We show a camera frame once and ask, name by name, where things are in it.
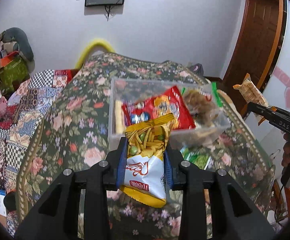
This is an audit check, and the orange barcode biscuit pack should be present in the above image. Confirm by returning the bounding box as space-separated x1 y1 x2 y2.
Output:
233 73 277 126

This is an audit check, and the green edged brown snack bag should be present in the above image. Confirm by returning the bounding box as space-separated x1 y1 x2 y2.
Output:
181 82 222 127

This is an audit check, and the yellow white pea snack bag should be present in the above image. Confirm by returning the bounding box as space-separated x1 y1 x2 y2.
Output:
120 113 175 208

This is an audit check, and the cream biscuit tube pack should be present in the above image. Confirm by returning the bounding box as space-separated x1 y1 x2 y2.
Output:
114 100 125 134

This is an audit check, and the red chip bag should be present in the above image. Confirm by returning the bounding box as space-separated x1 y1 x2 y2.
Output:
122 86 195 130

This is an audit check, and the right hand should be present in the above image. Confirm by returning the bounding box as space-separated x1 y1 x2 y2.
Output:
281 133 290 167

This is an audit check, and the brown wooden door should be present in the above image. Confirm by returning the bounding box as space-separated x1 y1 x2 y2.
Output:
223 0 284 114

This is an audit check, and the green snack packet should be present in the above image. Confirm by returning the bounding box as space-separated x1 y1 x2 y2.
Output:
180 147 211 170

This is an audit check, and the clear plastic storage box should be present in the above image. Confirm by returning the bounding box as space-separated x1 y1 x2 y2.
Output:
108 78 230 150

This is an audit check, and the patchwork quilt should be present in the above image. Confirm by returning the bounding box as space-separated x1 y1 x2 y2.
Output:
0 70 74 234

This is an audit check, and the yellow headboard rim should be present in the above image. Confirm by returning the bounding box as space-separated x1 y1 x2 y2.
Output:
74 38 115 70

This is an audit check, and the grey pillow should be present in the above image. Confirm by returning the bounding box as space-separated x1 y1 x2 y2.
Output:
3 27 34 62

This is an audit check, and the purple bag by wall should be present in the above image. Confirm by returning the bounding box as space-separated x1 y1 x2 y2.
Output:
188 63 204 76

